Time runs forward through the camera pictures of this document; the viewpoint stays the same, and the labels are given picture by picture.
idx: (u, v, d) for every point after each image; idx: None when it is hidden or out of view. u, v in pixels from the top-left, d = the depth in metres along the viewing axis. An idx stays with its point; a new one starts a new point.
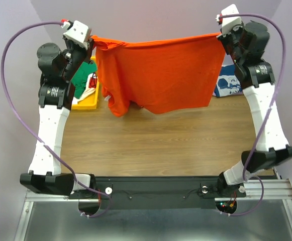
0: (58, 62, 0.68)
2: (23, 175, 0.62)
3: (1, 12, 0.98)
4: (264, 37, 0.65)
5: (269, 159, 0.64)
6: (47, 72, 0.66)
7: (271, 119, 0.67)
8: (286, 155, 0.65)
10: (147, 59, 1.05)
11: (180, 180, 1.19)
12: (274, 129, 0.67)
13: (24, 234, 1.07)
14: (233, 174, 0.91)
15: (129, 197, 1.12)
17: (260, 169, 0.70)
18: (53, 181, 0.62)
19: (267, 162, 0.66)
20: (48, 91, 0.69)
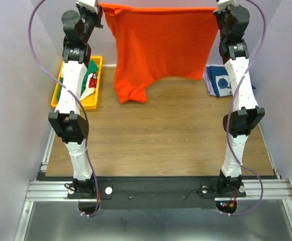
0: (78, 27, 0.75)
2: (50, 114, 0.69)
3: (3, 12, 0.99)
4: (244, 21, 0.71)
5: (241, 116, 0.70)
6: (71, 35, 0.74)
7: (245, 85, 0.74)
8: (256, 115, 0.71)
10: (149, 27, 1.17)
11: (181, 181, 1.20)
12: (245, 92, 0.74)
13: (23, 234, 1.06)
14: (227, 161, 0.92)
15: (129, 197, 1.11)
17: (238, 128, 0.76)
18: (75, 117, 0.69)
19: (238, 120, 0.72)
20: (71, 51, 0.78)
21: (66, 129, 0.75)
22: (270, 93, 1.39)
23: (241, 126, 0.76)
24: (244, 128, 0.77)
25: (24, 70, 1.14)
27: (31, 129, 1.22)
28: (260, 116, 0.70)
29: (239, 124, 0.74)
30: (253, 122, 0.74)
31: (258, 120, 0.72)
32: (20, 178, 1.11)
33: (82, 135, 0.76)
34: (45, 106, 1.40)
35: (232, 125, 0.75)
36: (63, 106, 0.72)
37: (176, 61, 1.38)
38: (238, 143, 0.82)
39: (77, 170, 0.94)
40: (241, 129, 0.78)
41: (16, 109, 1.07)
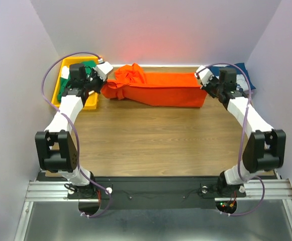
0: (82, 73, 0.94)
2: (38, 133, 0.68)
3: (3, 13, 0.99)
4: (231, 72, 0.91)
5: (260, 141, 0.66)
6: (75, 76, 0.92)
7: (251, 114, 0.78)
8: (276, 137, 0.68)
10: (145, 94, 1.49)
11: (181, 179, 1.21)
12: (254, 119, 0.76)
13: (23, 234, 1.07)
14: (233, 173, 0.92)
15: (129, 197, 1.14)
17: (260, 160, 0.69)
18: (65, 136, 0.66)
19: (260, 147, 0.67)
20: (71, 90, 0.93)
21: (52, 156, 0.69)
22: (270, 94, 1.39)
23: (266, 159, 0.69)
24: (269, 164, 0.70)
25: (23, 71, 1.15)
27: (31, 129, 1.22)
28: (281, 138, 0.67)
29: (261, 153, 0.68)
30: (277, 151, 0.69)
31: (281, 145, 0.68)
32: (20, 178, 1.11)
33: (70, 163, 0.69)
34: (45, 106, 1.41)
35: (255, 156, 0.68)
36: (56, 126, 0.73)
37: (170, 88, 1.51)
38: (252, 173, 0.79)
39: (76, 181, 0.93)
40: (267, 165, 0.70)
41: (15, 109, 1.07)
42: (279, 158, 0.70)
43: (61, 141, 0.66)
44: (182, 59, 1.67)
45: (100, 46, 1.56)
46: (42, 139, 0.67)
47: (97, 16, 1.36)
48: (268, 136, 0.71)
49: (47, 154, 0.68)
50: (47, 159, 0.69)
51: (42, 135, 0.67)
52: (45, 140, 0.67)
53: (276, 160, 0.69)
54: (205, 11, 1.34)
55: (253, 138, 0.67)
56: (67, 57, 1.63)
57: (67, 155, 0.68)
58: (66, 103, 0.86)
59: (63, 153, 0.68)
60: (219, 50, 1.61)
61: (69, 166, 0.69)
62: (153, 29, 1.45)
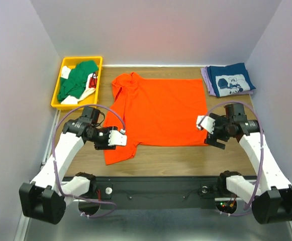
0: (95, 115, 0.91)
2: (23, 185, 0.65)
3: (3, 13, 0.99)
4: (237, 104, 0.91)
5: (276, 201, 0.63)
6: (86, 112, 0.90)
7: (267, 161, 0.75)
8: None
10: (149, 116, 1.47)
11: (181, 179, 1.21)
12: (271, 169, 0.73)
13: (24, 233, 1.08)
14: (236, 185, 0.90)
15: (129, 197, 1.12)
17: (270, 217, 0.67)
18: (49, 196, 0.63)
19: (274, 207, 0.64)
20: (73, 123, 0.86)
21: (36, 209, 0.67)
22: (269, 94, 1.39)
23: (278, 215, 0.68)
24: (281, 217, 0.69)
25: (23, 71, 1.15)
27: (30, 129, 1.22)
28: None
29: (273, 213, 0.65)
30: (291, 208, 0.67)
31: None
32: (20, 179, 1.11)
33: (54, 219, 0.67)
34: (45, 107, 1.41)
35: (267, 215, 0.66)
36: (45, 179, 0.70)
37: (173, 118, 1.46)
38: None
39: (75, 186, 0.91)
40: (278, 219, 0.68)
41: (16, 109, 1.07)
42: None
43: (44, 200, 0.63)
44: (182, 59, 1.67)
45: (100, 46, 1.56)
46: (25, 194, 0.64)
47: (97, 16, 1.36)
48: (283, 191, 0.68)
49: (30, 207, 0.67)
50: (30, 212, 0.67)
51: (25, 190, 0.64)
52: (28, 195, 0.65)
53: (288, 216, 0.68)
54: (205, 11, 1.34)
55: (268, 197, 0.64)
56: (67, 57, 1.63)
57: (50, 213, 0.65)
58: (64, 144, 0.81)
59: (46, 211, 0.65)
60: (219, 51, 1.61)
61: (52, 222, 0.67)
62: (153, 30, 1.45)
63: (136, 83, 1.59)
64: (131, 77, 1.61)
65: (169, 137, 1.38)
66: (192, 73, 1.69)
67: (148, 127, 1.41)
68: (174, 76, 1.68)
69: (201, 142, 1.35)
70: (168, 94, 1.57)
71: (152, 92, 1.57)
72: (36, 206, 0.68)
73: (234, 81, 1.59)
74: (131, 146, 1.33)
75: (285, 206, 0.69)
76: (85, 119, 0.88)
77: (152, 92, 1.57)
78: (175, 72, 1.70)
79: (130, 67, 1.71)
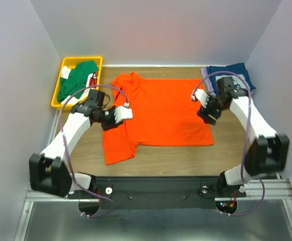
0: (100, 99, 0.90)
2: (33, 155, 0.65)
3: (3, 14, 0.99)
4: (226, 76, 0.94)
5: (264, 146, 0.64)
6: (92, 95, 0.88)
7: (254, 117, 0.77)
8: (280, 142, 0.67)
10: (150, 115, 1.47)
11: (181, 179, 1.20)
12: (258, 122, 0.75)
13: (24, 234, 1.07)
14: (234, 174, 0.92)
15: (129, 197, 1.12)
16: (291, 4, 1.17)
17: (261, 166, 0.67)
18: (58, 165, 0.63)
19: (263, 153, 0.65)
20: (81, 106, 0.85)
21: (44, 181, 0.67)
22: (269, 94, 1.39)
23: (269, 164, 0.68)
24: (272, 169, 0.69)
25: (23, 71, 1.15)
27: (31, 129, 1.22)
28: (285, 143, 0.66)
29: (263, 159, 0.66)
30: (280, 155, 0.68)
31: (284, 149, 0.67)
32: (20, 179, 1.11)
33: (61, 191, 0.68)
34: (45, 107, 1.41)
35: (257, 162, 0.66)
36: (54, 150, 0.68)
37: (174, 118, 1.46)
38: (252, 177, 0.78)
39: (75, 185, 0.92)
40: (269, 170, 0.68)
41: (16, 109, 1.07)
42: (281, 162, 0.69)
43: (54, 171, 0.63)
44: (182, 59, 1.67)
45: (99, 46, 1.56)
46: (34, 164, 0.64)
47: (97, 17, 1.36)
48: (272, 139, 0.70)
49: (38, 178, 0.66)
50: (38, 183, 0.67)
51: (34, 161, 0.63)
52: (37, 165, 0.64)
53: (279, 165, 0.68)
54: (205, 12, 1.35)
55: (256, 143, 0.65)
56: (67, 57, 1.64)
57: (58, 184, 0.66)
58: (71, 122, 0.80)
59: (54, 182, 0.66)
60: (219, 51, 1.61)
61: (59, 194, 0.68)
62: (153, 30, 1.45)
63: (136, 83, 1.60)
64: (131, 77, 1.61)
65: (169, 136, 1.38)
66: (192, 73, 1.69)
67: (147, 127, 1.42)
68: (174, 76, 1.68)
69: (202, 143, 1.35)
70: (168, 94, 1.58)
71: (152, 92, 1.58)
72: (44, 178, 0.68)
73: (233, 81, 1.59)
74: (131, 146, 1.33)
75: (274, 157, 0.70)
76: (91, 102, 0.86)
77: (152, 92, 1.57)
78: (175, 72, 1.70)
79: (130, 67, 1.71)
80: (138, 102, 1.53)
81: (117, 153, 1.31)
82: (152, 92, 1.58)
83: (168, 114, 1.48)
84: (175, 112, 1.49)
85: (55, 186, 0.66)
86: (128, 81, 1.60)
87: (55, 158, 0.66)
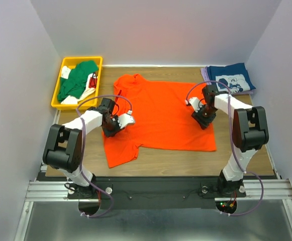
0: (111, 106, 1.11)
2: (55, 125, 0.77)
3: (3, 14, 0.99)
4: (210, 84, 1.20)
5: (242, 115, 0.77)
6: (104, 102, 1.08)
7: (233, 101, 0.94)
8: (257, 112, 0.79)
10: (152, 119, 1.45)
11: (181, 180, 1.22)
12: (236, 103, 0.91)
13: (24, 234, 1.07)
14: (230, 167, 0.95)
15: (129, 197, 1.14)
16: None
17: (247, 136, 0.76)
18: (76, 133, 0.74)
19: (243, 121, 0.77)
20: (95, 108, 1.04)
21: (57, 151, 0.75)
22: (269, 94, 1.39)
23: (253, 135, 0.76)
24: (258, 139, 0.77)
25: (23, 71, 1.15)
27: (30, 129, 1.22)
28: (261, 111, 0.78)
29: (247, 127, 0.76)
30: (260, 124, 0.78)
31: (263, 118, 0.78)
32: (20, 179, 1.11)
33: (72, 162, 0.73)
34: (45, 106, 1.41)
35: (241, 131, 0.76)
36: (73, 125, 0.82)
37: (176, 122, 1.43)
38: (245, 155, 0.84)
39: (77, 180, 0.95)
40: (255, 140, 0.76)
41: (16, 109, 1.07)
42: (264, 131, 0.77)
43: (71, 136, 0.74)
44: (182, 59, 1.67)
45: (99, 46, 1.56)
46: (56, 130, 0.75)
47: (97, 17, 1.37)
48: (251, 113, 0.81)
49: (54, 147, 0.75)
50: (52, 152, 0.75)
51: (56, 127, 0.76)
52: (57, 132, 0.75)
53: (262, 133, 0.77)
54: (204, 12, 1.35)
55: (236, 114, 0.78)
56: (67, 57, 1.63)
57: (70, 151, 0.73)
58: (88, 114, 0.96)
59: (68, 149, 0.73)
60: (219, 51, 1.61)
61: (68, 165, 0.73)
62: (153, 30, 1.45)
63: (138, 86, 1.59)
64: (134, 78, 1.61)
65: (171, 138, 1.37)
66: (192, 73, 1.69)
67: (149, 129, 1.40)
68: (174, 76, 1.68)
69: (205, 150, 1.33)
70: (170, 95, 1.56)
71: (155, 93, 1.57)
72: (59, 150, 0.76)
73: (234, 81, 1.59)
74: (132, 147, 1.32)
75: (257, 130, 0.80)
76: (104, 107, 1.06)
77: (154, 95, 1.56)
78: (175, 72, 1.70)
79: (130, 68, 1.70)
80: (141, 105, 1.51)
81: (118, 154, 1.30)
82: (154, 94, 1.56)
83: (170, 118, 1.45)
84: (177, 117, 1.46)
85: (67, 154, 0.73)
86: (129, 83, 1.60)
87: (73, 128, 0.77)
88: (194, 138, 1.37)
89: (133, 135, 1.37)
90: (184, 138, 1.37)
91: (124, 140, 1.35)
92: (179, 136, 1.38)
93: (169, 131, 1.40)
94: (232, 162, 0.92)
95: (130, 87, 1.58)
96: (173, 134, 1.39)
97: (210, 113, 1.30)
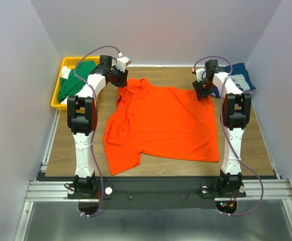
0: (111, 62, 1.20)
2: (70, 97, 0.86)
3: (3, 13, 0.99)
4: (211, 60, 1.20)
5: (230, 99, 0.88)
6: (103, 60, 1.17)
7: (228, 83, 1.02)
8: (244, 98, 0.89)
10: (155, 124, 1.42)
11: (181, 180, 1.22)
12: (230, 85, 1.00)
13: (23, 234, 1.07)
14: (226, 157, 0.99)
15: (129, 197, 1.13)
16: None
17: (231, 117, 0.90)
18: (90, 101, 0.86)
19: (231, 104, 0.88)
20: (97, 70, 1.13)
21: (77, 116, 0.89)
22: (269, 94, 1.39)
23: (237, 116, 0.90)
24: (240, 120, 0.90)
25: (23, 71, 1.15)
27: (30, 129, 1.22)
28: (248, 98, 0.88)
29: (231, 110, 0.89)
30: (245, 109, 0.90)
31: (248, 104, 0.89)
32: (20, 179, 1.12)
33: (91, 125, 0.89)
34: (45, 106, 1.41)
35: (227, 112, 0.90)
36: (84, 94, 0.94)
37: (179, 128, 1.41)
38: (235, 136, 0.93)
39: (80, 165, 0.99)
40: (237, 120, 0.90)
41: (15, 109, 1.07)
42: (247, 115, 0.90)
43: (87, 104, 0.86)
44: (182, 59, 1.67)
45: (99, 46, 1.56)
46: (72, 101, 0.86)
47: (97, 16, 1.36)
48: (239, 98, 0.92)
49: (74, 115, 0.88)
50: (74, 119, 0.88)
51: (72, 99, 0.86)
52: (73, 102, 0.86)
53: (244, 117, 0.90)
54: (205, 12, 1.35)
55: (226, 98, 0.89)
56: (66, 57, 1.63)
57: (89, 116, 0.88)
58: (93, 77, 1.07)
59: (87, 114, 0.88)
60: (219, 51, 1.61)
61: (89, 127, 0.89)
62: (153, 30, 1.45)
63: (143, 91, 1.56)
64: (140, 83, 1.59)
65: (174, 142, 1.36)
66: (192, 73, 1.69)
67: (152, 134, 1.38)
68: (174, 76, 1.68)
69: (207, 158, 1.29)
70: (174, 100, 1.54)
71: (160, 97, 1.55)
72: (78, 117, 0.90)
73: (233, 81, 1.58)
74: (135, 151, 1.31)
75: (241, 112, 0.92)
76: (103, 66, 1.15)
77: (159, 99, 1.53)
78: (175, 72, 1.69)
79: (130, 68, 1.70)
80: (145, 110, 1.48)
81: (121, 159, 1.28)
82: (158, 99, 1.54)
83: (172, 124, 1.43)
84: (179, 122, 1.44)
85: (87, 119, 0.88)
86: (135, 88, 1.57)
87: (86, 98, 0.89)
88: (196, 145, 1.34)
89: (136, 140, 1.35)
90: (185, 145, 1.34)
91: (127, 143, 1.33)
92: (181, 142, 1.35)
93: (170, 137, 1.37)
94: (225, 148, 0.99)
95: (135, 92, 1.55)
96: (175, 141, 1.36)
97: (209, 86, 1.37)
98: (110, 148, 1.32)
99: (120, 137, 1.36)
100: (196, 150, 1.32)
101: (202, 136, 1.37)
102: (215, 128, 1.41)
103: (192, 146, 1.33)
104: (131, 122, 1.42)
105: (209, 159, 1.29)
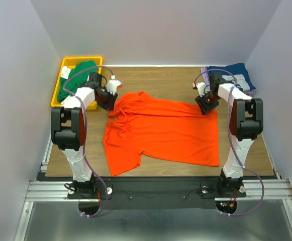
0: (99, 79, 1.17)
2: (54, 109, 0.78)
3: (3, 13, 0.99)
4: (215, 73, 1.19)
5: (240, 105, 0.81)
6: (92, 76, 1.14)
7: (235, 92, 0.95)
8: (255, 104, 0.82)
10: (154, 131, 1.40)
11: (181, 180, 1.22)
12: (238, 94, 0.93)
13: (23, 234, 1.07)
14: (229, 162, 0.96)
15: (129, 197, 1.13)
16: None
17: (243, 125, 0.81)
18: (77, 112, 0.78)
19: (241, 111, 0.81)
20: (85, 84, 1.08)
21: (63, 131, 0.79)
22: (269, 94, 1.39)
23: (249, 124, 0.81)
24: (253, 128, 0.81)
25: (23, 71, 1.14)
27: (30, 129, 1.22)
28: (259, 104, 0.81)
29: (242, 117, 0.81)
30: (257, 115, 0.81)
31: (260, 110, 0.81)
32: (20, 179, 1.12)
33: (79, 138, 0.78)
34: (45, 106, 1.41)
35: (238, 120, 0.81)
36: (72, 105, 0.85)
37: (178, 131, 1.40)
38: (242, 146, 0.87)
39: (76, 173, 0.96)
40: (250, 129, 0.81)
41: (16, 108, 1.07)
42: (259, 122, 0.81)
43: (74, 115, 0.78)
44: (183, 59, 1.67)
45: (99, 46, 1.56)
46: (57, 113, 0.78)
47: (97, 16, 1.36)
48: (250, 105, 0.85)
49: (60, 128, 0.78)
50: (59, 133, 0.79)
51: (57, 110, 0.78)
52: (58, 114, 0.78)
53: (257, 124, 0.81)
54: (205, 12, 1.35)
55: (236, 104, 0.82)
56: (67, 57, 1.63)
57: (76, 128, 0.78)
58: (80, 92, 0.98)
59: (73, 127, 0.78)
60: (219, 51, 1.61)
61: (76, 141, 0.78)
62: (153, 30, 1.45)
63: (144, 102, 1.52)
64: (139, 97, 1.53)
65: (174, 143, 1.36)
66: (192, 73, 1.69)
67: (151, 140, 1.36)
68: (174, 76, 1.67)
69: (206, 161, 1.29)
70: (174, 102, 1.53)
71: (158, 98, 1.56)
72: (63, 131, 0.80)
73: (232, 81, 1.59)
74: (135, 152, 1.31)
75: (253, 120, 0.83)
76: (93, 81, 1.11)
77: (160, 105, 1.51)
78: (175, 72, 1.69)
79: (130, 68, 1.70)
80: (146, 117, 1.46)
81: (120, 161, 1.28)
82: (159, 108, 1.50)
83: (172, 127, 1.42)
84: (179, 125, 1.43)
85: (74, 131, 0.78)
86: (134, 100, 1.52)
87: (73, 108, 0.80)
88: (196, 149, 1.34)
89: (136, 142, 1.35)
90: (185, 148, 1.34)
91: (127, 145, 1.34)
92: (180, 145, 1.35)
93: (170, 140, 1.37)
94: (230, 154, 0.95)
95: (135, 102, 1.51)
96: (175, 144, 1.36)
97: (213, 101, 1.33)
98: (108, 151, 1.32)
99: (118, 141, 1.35)
100: (196, 154, 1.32)
101: (202, 140, 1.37)
102: (216, 129, 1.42)
103: (192, 150, 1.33)
104: (130, 127, 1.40)
105: (208, 163, 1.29)
